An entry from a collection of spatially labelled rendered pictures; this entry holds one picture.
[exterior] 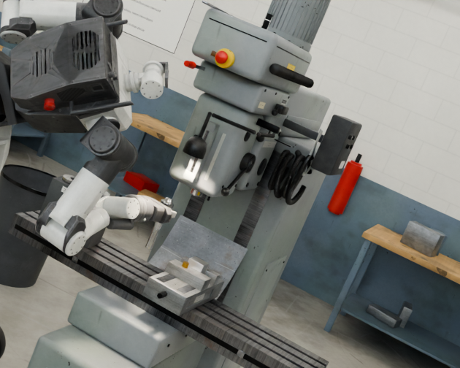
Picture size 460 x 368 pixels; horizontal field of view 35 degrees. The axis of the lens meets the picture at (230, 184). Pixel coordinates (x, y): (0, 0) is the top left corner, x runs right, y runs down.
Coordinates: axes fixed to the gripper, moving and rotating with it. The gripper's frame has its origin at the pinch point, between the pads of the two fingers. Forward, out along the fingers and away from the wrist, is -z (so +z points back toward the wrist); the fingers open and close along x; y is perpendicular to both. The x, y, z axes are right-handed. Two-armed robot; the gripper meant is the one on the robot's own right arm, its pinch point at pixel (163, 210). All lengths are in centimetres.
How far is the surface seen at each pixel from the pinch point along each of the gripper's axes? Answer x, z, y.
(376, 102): 130, -414, -67
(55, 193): 42.1, 7.5, 14.0
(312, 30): -3, -37, -76
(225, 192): -15.1, -7.2, -14.4
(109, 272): 11.3, 0.6, 29.8
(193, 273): -14.4, -9.8, 16.4
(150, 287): -10.0, 4.5, 23.6
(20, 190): 164, -89, 62
